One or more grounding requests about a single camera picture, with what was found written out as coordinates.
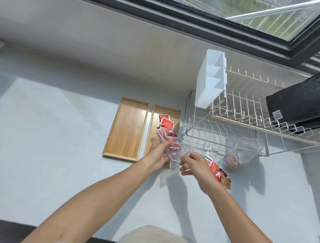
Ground wooden tray with packets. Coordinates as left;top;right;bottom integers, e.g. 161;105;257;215
144;104;181;168

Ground crumpled clear bag brown contents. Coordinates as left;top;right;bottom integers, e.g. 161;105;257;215
223;136;265;171

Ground person's left forearm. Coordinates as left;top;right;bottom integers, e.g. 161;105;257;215
21;156;160;243

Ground window glass pane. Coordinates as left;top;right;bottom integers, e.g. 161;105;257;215
172;0;320;42

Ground black rectangular tray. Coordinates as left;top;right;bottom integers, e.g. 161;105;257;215
265;73;320;135

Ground dark window frame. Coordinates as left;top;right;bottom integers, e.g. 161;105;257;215
85;0;320;75

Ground small clear torn wrapper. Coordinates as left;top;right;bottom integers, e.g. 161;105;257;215
206;146;218;160

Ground person's left hand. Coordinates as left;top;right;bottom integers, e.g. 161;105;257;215
146;141;174;173

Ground person's right forearm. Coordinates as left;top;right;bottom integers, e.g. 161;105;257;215
199;183;273;243

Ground empty wooden tray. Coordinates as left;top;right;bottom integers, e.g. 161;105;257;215
102;97;150;162

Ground person's beige clothing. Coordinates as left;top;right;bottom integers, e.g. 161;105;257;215
117;224;188;243

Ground white plastic cutlery holder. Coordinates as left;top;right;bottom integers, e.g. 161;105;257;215
194;49;228;109

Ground white wire dish rack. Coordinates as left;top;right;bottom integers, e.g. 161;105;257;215
182;65;320;157

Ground person's right hand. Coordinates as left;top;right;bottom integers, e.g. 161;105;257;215
179;151;221;196

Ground clear plastic bag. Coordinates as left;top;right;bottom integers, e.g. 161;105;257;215
156;130;196;171

